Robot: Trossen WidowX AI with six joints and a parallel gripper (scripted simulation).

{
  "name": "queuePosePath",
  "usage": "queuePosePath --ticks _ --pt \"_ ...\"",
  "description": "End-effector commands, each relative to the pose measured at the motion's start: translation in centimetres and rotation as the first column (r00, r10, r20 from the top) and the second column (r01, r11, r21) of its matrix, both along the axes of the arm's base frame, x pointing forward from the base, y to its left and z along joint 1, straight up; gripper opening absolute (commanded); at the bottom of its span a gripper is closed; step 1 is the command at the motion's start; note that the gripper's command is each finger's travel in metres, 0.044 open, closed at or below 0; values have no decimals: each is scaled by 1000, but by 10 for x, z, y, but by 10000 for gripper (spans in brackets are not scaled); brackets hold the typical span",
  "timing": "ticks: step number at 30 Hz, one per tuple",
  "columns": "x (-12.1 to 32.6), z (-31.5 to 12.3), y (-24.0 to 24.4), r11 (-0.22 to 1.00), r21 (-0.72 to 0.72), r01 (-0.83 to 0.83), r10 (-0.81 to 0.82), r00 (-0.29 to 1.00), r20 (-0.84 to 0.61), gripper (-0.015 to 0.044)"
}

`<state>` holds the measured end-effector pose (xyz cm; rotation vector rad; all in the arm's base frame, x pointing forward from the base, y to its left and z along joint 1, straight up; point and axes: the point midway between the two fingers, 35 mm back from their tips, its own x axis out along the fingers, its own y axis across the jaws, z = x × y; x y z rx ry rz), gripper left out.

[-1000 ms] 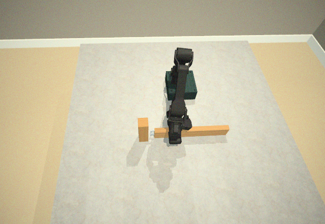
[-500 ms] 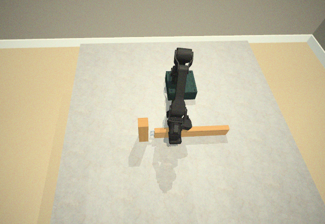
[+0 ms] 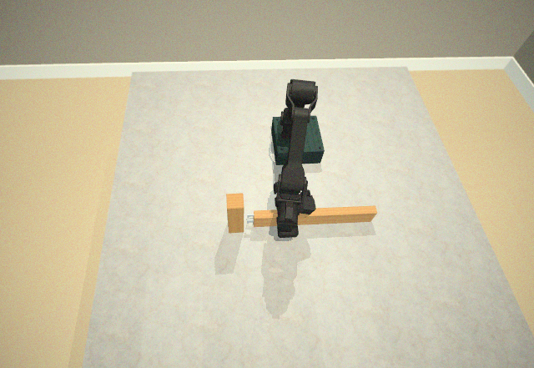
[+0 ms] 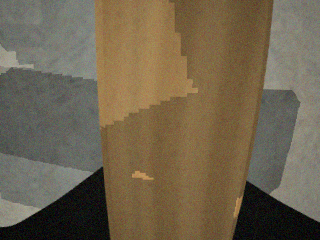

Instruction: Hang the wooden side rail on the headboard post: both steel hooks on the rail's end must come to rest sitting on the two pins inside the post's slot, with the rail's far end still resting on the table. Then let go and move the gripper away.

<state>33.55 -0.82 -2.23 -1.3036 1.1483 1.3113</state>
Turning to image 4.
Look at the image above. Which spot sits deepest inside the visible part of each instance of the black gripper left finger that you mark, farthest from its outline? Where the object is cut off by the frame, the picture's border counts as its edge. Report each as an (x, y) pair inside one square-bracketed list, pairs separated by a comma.
[(80, 214)]

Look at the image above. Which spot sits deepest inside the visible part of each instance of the brown wooden board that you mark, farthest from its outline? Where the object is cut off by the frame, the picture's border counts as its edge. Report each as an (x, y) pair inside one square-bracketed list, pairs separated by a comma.
[(180, 85)]

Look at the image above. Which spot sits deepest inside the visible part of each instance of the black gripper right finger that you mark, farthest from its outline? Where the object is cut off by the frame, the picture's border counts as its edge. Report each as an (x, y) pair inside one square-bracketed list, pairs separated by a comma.
[(262, 217)]

